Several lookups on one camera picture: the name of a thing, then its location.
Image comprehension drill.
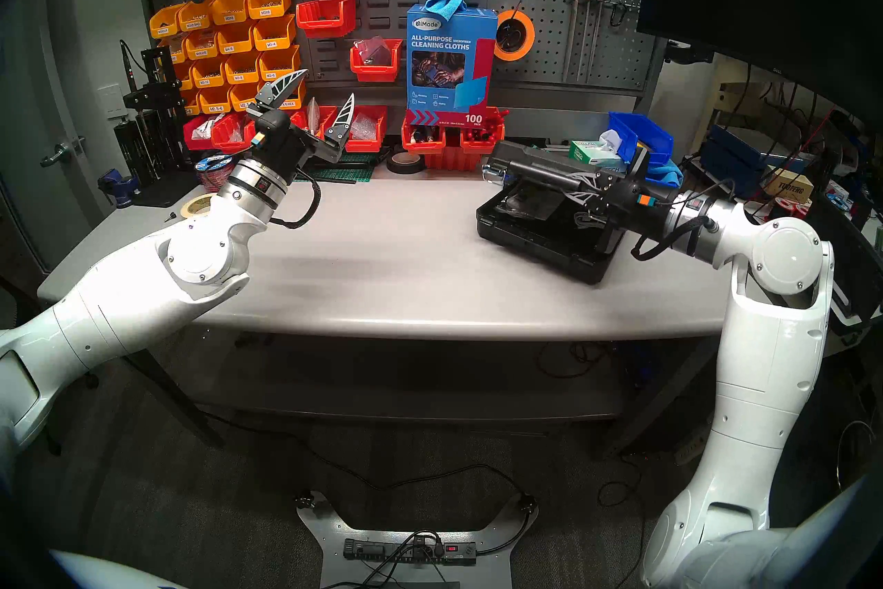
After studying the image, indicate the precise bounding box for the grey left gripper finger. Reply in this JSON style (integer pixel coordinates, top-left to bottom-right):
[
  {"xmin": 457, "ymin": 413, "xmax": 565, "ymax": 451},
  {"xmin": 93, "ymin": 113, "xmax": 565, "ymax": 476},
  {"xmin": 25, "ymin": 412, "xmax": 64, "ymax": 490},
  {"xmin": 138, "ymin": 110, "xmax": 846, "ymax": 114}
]
[
  {"xmin": 257, "ymin": 68, "xmax": 309, "ymax": 112},
  {"xmin": 324, "ymin": 93, "xmax": 356, "ymax": 148}
]

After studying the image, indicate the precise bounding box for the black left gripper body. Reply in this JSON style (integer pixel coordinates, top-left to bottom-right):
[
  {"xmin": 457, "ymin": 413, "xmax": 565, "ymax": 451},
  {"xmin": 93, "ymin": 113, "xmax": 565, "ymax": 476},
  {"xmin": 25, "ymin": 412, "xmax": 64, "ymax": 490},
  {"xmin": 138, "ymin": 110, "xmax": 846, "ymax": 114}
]
[{"xmin": 248, "ymin": 105, "xmax": 344, "ymax": 183}]

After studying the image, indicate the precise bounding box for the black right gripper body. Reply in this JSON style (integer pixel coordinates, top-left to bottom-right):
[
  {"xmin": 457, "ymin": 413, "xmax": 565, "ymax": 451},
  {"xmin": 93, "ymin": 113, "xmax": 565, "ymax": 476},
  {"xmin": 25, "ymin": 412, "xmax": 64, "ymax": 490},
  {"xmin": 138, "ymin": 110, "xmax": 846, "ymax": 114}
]
[{"xmin": 595, "ymin": 145, "xmax": 668, "ymax": 233}]

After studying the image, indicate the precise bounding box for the black plastic tool box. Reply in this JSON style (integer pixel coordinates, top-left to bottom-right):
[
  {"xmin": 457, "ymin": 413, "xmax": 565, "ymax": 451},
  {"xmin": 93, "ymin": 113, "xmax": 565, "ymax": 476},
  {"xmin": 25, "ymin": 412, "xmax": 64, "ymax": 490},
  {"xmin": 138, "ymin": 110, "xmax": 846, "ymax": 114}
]
[{"xmin": 476, "ymin": 140, "xmax": 632, "ymax": 285}]

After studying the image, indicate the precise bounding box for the Kimtech wipes box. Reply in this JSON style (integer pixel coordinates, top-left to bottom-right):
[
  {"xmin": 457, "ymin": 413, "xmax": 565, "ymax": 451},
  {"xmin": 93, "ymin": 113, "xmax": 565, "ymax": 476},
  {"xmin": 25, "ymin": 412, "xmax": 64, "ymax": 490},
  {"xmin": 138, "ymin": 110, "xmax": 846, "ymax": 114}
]
[{"xmin": 569, "ymin": 131, "xmax": 628, "ymax": 171}]

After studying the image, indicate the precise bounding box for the small cardboard box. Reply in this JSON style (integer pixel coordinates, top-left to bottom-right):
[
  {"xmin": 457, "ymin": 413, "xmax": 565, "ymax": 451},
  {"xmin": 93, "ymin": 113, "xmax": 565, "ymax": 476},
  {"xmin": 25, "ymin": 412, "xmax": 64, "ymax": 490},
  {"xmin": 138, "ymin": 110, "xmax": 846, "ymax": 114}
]
[{"xmin": 766, "ymin": 167, "xmax": 816, "ymax": 203}]

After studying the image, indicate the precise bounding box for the black open case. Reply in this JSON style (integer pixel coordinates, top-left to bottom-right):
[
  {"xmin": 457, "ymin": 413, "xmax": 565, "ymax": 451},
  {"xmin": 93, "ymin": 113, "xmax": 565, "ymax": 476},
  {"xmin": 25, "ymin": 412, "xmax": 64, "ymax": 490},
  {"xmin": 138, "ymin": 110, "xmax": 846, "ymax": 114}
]
[{"xmin": 814, "ymin": 194, "xmax": 883, "ymax": 336}]

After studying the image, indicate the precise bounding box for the orange bin labelled M4-0.7X8 HEX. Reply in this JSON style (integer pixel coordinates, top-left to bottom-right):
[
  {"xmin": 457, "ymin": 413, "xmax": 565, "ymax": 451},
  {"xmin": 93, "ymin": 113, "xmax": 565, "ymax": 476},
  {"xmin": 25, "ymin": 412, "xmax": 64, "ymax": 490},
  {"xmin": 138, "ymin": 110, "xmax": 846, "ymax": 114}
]
[{"xmin": 266, "ymin": 77, "xmax": 306, "ymax": 110}]

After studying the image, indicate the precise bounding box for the orange bin labelled M3-6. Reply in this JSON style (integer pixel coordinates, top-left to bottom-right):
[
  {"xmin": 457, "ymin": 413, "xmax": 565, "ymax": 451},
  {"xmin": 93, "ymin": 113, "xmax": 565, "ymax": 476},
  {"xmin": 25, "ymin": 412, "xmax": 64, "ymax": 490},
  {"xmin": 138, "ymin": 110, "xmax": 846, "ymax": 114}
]
[{"xmin": 258, "ymin": 46, "xmax": 302, "ymax": 82}]

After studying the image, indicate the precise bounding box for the red bin holding screw bags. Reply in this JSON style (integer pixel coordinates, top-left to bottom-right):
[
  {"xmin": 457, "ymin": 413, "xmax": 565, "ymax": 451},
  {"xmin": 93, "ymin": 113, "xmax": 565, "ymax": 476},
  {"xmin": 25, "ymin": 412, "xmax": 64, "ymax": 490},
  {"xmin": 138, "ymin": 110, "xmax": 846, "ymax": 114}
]
[{"xmin": 341, "ymin": 106, "xmax": 388, "ymax": 154}]

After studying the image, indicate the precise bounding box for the orange bin labelled M2.5-5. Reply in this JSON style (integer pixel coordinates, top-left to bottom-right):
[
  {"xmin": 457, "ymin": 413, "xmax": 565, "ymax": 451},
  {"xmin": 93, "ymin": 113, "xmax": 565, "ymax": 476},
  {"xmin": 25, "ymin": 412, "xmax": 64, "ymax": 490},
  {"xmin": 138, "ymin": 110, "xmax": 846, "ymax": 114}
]
[{"xmin": 228, "ymin": 82, "xmax": 266, "ymax": 112}]

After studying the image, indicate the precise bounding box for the orange bin labelled M3-8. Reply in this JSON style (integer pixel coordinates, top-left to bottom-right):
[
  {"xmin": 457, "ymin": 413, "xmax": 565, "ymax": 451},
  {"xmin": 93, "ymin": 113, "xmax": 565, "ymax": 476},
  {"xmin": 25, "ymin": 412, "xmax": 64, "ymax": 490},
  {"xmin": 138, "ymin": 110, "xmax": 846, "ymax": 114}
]
[{"xmin": 222, "ymin": 53, "xmax": 263, "ymax": 85}]

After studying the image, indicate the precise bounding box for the blue plastic bin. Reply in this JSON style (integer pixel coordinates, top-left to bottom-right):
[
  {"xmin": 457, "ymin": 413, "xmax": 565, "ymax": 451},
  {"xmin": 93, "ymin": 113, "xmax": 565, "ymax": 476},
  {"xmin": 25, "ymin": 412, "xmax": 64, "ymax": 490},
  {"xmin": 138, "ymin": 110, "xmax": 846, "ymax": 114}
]
[
  {"xmin": 608, "ymin": 111, "xmax": 675, "ymax": 164},
  {"xmin": 642, "ymin": 161, "xmax": 685, "ymax": 190}
]

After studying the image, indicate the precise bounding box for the green cutting mat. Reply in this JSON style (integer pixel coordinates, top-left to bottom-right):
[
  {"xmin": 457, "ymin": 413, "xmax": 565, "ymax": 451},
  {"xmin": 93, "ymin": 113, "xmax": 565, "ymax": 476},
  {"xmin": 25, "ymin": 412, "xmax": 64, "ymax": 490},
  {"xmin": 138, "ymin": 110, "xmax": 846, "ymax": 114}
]
[{"xmin": 304, "ymin": 153, "xmax": 377, "ymax": 183}]

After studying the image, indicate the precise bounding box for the red plastic bin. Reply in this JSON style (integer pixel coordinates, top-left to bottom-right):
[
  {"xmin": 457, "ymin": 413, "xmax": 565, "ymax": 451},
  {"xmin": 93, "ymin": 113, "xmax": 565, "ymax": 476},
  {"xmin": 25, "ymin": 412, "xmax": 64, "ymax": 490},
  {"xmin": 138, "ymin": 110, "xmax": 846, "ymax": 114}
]
[
  {"xmin": 295, "ymin": 0, "xmax": 358, "ymax": 38},
  {"xmin": 183, "ymin": 115, "xmax": 220, "ymax": 151},
  {"xmin": 459, "ymin": 107, "xmax": 509, "ymax": 155},
  {"xmin": 210, "ymin": 113, "xmax": 252, "ymax": 154}
]

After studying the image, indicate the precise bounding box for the orange bin labelled M3-4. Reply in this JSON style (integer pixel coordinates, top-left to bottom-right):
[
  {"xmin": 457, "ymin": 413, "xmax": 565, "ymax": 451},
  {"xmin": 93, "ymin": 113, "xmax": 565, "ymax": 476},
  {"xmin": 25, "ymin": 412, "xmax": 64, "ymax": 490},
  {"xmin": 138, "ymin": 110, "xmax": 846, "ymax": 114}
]
[{"xmin": 252, "ymin": 15, "xmax": 297, "ymax": 51}]

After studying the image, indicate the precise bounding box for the red bin holding bag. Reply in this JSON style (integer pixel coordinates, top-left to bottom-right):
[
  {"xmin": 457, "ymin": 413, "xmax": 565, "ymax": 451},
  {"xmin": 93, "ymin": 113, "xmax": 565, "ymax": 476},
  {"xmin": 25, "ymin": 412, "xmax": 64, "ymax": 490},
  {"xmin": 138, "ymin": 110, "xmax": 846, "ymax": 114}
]
[{"xmin": 350, "ymin": 39, "xmax": 403, "ymax": 82}]

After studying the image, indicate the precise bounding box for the orange bin labelled M4-6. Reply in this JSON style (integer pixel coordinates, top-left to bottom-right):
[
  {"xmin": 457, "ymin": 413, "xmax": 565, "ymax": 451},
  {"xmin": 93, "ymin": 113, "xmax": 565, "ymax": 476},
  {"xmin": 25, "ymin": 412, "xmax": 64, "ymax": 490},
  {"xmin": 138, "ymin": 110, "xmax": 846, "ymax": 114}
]
[{"xmin": 215, "ymin": 23, "xmax": 257, "ymax": 56}]

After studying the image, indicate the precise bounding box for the red bin holding black parts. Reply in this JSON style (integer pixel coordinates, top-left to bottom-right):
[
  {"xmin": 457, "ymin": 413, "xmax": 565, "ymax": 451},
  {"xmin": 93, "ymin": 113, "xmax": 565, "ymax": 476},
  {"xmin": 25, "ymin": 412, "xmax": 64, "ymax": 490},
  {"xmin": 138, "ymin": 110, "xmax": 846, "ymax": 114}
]
[{"xmin": 401, "ymin": 117, "xmax": 447, "ymax": 155}]

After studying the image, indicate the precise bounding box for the orange bin labelled M4X4X6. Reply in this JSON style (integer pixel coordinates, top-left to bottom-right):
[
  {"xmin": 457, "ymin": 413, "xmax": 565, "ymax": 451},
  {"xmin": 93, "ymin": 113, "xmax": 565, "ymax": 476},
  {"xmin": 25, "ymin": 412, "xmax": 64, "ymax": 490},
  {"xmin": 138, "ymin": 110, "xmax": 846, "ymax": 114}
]
[{"xmin": 183, "ymin": 30, "xmax": 220, "ymax": 62}]

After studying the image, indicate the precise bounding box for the orange bin labelled M3X8 BAD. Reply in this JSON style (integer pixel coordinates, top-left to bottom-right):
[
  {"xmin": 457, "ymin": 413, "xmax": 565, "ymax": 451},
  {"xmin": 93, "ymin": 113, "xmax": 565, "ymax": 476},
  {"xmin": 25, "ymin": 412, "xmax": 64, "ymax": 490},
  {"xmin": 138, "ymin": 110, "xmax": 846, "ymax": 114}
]
[{"xmin": 177, "ymin": 1, "xmax": 216, "ymax": 33}]

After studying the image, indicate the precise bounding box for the beige masking tape roll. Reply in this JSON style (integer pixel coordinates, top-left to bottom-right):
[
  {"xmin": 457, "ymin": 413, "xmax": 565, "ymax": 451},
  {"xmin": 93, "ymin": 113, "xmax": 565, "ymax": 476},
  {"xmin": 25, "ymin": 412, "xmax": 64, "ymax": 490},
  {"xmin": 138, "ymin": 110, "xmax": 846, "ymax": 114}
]
[{"xmin": 179, "ymin": 192, "xmax": 221, "ymax": 221}]

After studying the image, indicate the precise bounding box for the blue cleaning cloths carton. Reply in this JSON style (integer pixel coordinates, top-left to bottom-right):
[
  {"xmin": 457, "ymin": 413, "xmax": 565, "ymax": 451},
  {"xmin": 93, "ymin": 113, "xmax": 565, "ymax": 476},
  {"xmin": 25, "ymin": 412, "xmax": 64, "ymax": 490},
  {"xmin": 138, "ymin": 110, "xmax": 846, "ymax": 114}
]
[{"xmin": 406, "ymin": 3, "xmax": 499, "ymax": 127}]

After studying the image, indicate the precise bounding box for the black soldering stand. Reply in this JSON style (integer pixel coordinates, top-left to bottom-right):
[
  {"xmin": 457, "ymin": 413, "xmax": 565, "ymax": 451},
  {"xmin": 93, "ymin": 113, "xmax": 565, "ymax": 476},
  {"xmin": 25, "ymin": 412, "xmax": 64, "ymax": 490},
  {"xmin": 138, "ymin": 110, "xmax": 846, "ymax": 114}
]
[{"xmin": 112, "ymin": 46, "xmax": 201, "ymax": 209}]

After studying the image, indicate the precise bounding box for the blue storage crate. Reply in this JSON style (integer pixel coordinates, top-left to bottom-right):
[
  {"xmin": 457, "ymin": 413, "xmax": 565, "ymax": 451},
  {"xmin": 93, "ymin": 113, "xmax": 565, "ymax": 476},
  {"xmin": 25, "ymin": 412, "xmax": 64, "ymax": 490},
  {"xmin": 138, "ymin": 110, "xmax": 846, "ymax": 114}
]
[{"xmin": 700, "ymin": 125, "xmax": 815, "ymax": 188}]

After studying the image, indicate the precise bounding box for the orange bin labelled M3X5X4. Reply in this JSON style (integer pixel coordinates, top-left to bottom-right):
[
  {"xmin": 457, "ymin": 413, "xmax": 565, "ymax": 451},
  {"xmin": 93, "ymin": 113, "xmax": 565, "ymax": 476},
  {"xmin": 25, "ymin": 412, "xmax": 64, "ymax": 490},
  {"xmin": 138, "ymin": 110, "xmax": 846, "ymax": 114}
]
[{"xmin": 149, "ymin": 7, "xmax": 186, "ymax": 39}]

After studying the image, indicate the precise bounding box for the orange tape roll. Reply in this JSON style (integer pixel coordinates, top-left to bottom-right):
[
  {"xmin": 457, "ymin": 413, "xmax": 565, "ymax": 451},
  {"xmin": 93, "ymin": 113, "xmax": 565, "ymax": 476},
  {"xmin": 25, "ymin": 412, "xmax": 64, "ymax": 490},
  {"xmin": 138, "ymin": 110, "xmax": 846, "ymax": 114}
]
[{"xmin": 494, "ymin": 9, "xmax": 536, "ymax": 62}]

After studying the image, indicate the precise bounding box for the black soldering iron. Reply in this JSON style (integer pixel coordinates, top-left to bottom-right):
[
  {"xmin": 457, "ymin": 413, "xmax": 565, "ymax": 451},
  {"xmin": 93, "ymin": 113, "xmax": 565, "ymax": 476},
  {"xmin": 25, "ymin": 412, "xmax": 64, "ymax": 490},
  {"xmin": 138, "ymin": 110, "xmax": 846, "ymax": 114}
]
[{"xmin": 119, "ymin": 40, "xmax": 139, "ymax": 95}]

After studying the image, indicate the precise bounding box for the blue bench vise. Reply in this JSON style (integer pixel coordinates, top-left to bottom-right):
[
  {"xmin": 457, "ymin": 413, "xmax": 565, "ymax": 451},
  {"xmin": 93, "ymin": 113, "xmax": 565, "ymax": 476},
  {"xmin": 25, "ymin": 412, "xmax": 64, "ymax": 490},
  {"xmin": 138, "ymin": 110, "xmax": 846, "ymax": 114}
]
[{"xmin": 97, "ymin": 169, "xmax": 142, "ymax": 209}]

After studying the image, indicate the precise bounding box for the black power strip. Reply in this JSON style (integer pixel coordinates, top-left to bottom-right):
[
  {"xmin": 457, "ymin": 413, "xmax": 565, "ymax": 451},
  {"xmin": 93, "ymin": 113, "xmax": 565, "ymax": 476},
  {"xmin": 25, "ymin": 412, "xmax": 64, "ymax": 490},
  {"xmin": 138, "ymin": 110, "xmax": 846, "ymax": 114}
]
[{"xmin": 343, "ymin": 538, "xmax": 478, "ymax": 566}]

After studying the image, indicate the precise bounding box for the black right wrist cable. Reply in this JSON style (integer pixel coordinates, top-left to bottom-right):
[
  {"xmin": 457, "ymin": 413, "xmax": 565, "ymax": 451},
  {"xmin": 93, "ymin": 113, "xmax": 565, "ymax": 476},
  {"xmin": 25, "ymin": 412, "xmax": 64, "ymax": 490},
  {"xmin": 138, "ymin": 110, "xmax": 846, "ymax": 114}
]
[{"xmin": 631, "ymin": 212, "xmax": 722, "ymax": 263}]

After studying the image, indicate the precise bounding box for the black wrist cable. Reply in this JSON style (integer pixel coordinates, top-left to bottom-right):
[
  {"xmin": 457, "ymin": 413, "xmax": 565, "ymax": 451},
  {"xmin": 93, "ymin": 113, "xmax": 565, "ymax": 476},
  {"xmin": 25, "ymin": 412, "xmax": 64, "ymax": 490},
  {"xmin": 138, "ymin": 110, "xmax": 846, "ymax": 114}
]
[
  {"xmin": 269, "ymin": 170, "xmax": 323, "ymax": 229},
  {"xmin": 631, "ymin": 212, "xmax": 722, "ymax": 263}
]

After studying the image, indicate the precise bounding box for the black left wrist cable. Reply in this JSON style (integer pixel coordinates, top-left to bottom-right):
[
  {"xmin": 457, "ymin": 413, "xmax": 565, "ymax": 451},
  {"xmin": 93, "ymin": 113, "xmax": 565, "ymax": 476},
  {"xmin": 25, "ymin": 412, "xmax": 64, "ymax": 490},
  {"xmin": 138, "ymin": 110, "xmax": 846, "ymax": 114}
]
[{"xmin": 269, "ymin": 170, "xmax": 323, "ymax": 229}]

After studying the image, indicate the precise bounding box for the silver door handle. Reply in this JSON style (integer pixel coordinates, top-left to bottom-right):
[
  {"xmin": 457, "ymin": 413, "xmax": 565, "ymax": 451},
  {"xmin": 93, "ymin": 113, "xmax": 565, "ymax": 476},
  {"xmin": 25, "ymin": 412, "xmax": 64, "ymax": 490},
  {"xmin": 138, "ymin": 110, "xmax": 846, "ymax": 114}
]
[{"xmin": 40, "ymin": 137, "xmax": 87, "ymax": 169}]

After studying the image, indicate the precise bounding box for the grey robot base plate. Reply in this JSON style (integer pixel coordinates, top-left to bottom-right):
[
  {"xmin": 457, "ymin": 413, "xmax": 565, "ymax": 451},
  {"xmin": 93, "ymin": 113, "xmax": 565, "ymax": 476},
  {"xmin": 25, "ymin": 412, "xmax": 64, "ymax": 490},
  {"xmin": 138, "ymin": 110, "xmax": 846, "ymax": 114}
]
[{"xmin": 295, "ymin": 491, "xmax": 539, "ymax": 589}]

